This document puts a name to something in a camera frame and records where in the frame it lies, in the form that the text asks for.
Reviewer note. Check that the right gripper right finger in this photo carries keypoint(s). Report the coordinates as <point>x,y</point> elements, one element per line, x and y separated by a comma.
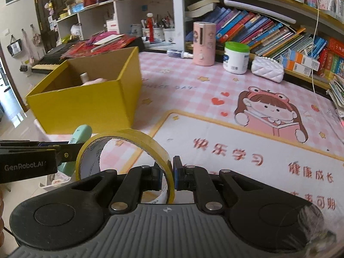
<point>197,180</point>

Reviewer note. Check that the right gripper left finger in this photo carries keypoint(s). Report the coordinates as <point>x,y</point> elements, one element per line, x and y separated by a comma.
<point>135,182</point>

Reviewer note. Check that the yellow tape roll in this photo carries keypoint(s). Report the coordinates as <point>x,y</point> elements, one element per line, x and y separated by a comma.
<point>88,159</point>

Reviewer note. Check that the mint green eraser case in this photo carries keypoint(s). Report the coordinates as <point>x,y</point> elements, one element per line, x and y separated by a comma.
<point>72,149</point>

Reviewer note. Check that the pink plush toy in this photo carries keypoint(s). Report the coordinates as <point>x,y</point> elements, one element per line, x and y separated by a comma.
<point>99,80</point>

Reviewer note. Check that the yellow cardboard box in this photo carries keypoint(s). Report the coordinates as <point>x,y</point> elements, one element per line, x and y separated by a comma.
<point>61,103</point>

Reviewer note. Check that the black electronic keyboard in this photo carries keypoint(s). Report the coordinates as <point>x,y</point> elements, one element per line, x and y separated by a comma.
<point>52,59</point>

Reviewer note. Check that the hanging tote bag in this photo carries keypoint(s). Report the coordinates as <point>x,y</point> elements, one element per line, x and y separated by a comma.
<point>15,46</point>

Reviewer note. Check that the small spray bottle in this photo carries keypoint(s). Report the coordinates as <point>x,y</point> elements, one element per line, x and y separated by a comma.
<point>176,53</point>

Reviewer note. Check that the white jar green lid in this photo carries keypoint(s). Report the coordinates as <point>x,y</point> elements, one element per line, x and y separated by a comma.
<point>236,57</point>

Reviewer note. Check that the red patterned cloth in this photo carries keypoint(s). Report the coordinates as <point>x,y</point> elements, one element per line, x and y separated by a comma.
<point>81,49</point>

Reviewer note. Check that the pink cylindrical humidifier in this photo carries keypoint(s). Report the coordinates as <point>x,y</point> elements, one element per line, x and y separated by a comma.
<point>204,43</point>

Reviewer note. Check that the white quilted pouch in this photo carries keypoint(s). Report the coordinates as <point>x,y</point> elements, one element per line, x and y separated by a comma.
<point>267,68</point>

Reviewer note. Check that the white notebook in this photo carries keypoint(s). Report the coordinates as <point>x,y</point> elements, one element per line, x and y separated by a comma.
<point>108,39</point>

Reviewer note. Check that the white pen cup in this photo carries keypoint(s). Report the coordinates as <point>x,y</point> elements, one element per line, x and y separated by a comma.
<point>169,34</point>

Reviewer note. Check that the white cubby shelf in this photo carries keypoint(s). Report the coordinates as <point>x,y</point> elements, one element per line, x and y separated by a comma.
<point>125,13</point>

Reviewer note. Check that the stack of newspapers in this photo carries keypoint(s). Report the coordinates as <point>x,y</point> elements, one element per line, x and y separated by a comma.
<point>336,92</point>

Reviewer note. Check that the wooden bookshelf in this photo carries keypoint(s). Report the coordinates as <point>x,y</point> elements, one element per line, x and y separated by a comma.
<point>306,36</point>

